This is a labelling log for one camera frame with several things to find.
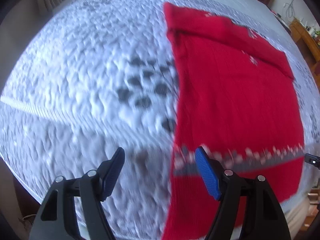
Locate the red knit sweater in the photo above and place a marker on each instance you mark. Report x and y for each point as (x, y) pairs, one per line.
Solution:
(238, 102)

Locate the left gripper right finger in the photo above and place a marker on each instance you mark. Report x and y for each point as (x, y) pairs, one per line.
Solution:
(251, 200)

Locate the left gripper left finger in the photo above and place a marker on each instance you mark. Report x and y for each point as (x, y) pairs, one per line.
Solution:
(56, 217)

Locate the grey quilted bedspread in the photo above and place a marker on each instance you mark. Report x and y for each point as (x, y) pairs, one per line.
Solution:
(101, 75)

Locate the wooden desk cabinet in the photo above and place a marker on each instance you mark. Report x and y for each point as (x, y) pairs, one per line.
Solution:
(307, 46)

